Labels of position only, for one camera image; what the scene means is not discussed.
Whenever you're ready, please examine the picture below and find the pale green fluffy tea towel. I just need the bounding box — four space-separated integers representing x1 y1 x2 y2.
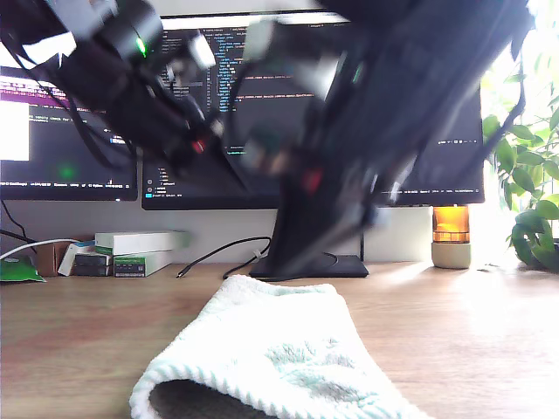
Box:
128 273 431 419

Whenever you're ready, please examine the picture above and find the white flat box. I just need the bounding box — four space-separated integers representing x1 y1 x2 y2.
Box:
94 230 192 257

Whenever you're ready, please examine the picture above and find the white box with green label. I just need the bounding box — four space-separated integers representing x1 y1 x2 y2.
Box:
112 251 174 278

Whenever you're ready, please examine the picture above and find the pale pot with amber glass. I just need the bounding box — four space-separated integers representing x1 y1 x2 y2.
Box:
431 204 473 270

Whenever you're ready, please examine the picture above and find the large black monitor with stand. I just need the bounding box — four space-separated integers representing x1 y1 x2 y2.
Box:
140 12 486 280

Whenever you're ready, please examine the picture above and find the smaller black monitor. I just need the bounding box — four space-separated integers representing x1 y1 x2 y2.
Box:
0 65 139 203

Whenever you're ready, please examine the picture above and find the small white box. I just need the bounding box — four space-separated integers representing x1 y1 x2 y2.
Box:
57 242 96 277

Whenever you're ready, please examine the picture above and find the brown cardboard box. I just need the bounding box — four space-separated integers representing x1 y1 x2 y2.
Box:
34 240 71 278

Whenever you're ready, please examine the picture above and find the green bag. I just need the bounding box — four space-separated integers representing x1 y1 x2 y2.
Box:
0 256 45 284

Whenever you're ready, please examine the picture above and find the green leafy plant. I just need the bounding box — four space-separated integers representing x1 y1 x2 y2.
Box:
480 43 559 272

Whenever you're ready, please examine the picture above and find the black cable with plug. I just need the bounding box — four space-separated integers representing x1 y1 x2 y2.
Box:
176 235 340 281

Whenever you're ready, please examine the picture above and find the white cable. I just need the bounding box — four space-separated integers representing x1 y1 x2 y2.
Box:
0 237 82 261

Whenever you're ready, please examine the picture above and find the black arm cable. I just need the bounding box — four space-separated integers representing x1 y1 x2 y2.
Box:
0 200 37 244

